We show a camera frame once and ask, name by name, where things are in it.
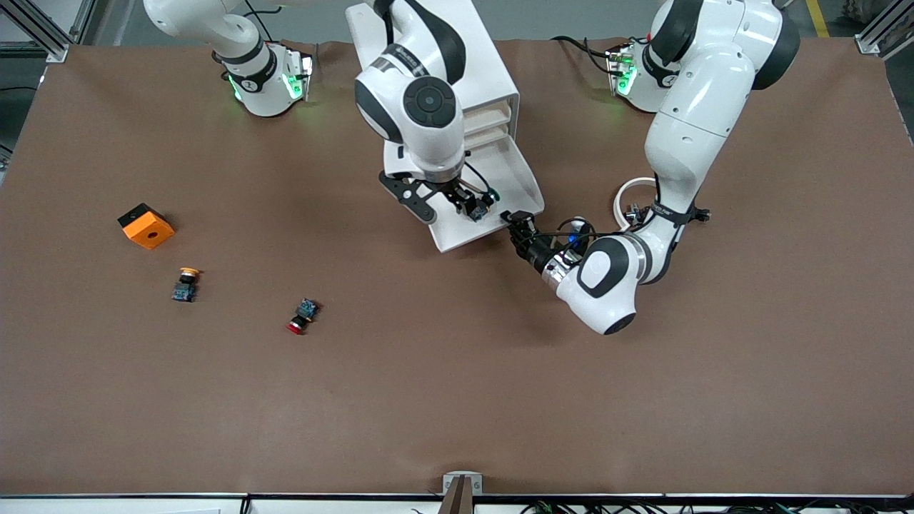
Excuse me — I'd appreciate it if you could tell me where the green push button switch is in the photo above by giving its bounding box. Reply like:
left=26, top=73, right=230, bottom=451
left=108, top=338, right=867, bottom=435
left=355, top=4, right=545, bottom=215
left=468, top=189, right=501, bottom=222

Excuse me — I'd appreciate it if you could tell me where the brown paper table cover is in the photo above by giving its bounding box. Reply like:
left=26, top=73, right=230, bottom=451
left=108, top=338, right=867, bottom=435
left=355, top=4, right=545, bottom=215
left=0, top=37, right=914, bottom=497

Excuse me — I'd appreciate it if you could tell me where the orange box with hole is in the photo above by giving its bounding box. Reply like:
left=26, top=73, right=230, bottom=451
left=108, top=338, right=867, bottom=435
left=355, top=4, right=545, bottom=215
left=117, top=203, right=176, bottom=251

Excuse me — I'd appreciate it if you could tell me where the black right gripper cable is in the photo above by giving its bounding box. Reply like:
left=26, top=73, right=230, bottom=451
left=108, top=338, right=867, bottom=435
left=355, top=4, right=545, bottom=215
left=463, top=161, right=498, bottom=201

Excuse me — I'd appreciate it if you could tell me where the white curved plastic ring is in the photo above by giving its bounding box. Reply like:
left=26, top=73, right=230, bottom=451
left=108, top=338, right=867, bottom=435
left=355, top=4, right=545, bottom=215
left=614, top=176, right=659, bottom=234

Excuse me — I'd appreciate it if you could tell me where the red push button switch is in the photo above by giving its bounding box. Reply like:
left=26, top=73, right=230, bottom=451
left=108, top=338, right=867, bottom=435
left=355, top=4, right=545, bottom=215
left=286, top=298, right=322, bottom=336

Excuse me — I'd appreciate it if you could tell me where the black left arm base cable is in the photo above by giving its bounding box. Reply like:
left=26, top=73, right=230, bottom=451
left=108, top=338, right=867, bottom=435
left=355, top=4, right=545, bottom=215
left=551, top=34, right=622, bottom=76

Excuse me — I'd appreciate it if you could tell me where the black arm base cable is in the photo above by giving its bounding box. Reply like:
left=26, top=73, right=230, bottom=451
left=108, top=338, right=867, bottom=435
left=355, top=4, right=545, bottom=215
left=551, top=34, right=622, bottom=76
left=239, top=0, right=286, bottom=47

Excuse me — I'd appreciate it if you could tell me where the black right arm base cable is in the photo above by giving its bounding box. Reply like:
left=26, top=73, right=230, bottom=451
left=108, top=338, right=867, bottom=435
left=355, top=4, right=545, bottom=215
left=239, top=0, right=286, bottom=47

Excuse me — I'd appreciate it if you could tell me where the yellow push button switch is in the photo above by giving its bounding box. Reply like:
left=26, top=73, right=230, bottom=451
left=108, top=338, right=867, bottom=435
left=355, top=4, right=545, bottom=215
left=171, top=267, right=203, bottom=303

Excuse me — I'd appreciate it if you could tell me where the grey metal bracket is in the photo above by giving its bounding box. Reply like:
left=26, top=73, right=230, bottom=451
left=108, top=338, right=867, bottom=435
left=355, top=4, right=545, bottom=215
left=439, top=471, right=483, bottom=514

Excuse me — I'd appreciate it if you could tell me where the black cable bundle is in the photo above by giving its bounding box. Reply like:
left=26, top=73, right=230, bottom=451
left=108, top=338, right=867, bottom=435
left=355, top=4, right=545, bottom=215
left=521, top=500, right=808, bottom=514

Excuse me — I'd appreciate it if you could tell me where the aluminium frame profile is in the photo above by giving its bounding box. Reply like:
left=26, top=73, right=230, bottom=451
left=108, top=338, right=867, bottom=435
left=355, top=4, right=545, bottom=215
left=0, top=0, right=97, bottom=64
left=853, top=0, right=914, bottom=56

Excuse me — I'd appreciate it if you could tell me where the white table edge rail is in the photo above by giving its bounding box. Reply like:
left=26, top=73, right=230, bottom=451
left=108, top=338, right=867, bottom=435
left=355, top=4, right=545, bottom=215
left=0, top=494, right=914, bottom=514

